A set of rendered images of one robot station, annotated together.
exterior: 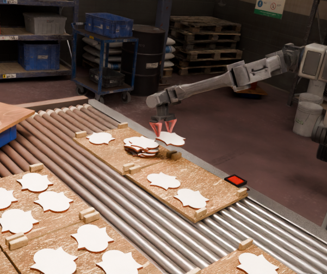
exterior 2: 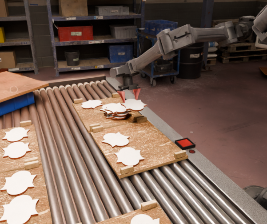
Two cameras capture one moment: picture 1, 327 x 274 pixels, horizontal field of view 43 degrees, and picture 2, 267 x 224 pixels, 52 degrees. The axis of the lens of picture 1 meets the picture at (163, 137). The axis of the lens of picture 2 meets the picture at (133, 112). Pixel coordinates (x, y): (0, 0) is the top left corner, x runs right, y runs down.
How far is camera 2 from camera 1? 0.76 m
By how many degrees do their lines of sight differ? 20
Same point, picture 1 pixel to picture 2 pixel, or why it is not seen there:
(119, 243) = (37, 189)
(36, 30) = (116, 35)
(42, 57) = (121, 54)
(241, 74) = (165, 42)
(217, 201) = (152, 160)
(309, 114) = not seen: outside the picture
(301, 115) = not seen: outside the picture
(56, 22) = (130, 29)
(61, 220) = (10, 166)
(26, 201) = not seen: outside the picture
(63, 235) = (1, 178)
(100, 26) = (153, 29)
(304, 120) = not seen: outside the picture
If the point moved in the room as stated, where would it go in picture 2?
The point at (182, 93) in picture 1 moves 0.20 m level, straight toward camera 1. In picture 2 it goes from (135, 65) to (117, 76)
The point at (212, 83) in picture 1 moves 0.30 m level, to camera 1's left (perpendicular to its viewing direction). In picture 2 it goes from (149, 53) to (91, 48)
